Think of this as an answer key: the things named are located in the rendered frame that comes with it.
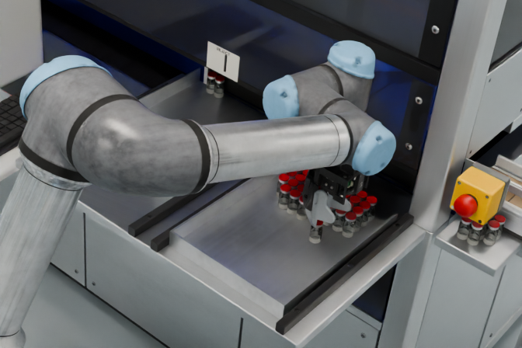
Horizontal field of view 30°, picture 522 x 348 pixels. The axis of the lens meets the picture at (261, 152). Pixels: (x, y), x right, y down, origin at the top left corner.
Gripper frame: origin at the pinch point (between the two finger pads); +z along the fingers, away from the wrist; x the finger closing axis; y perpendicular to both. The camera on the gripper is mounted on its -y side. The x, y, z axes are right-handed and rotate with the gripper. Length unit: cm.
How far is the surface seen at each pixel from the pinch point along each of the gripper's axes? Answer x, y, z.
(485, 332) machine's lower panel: 69, 14, 72
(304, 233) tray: 0.2, -1.9, 5.6
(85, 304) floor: 18, -83, 94
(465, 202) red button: 14.4, 21.0, -7.3
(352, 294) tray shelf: -6.2, 13.6, 5.8
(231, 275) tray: -19.9, -2.5, 3.2
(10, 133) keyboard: -14, -69, 11
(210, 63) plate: 16.7, -41.4, -6.6
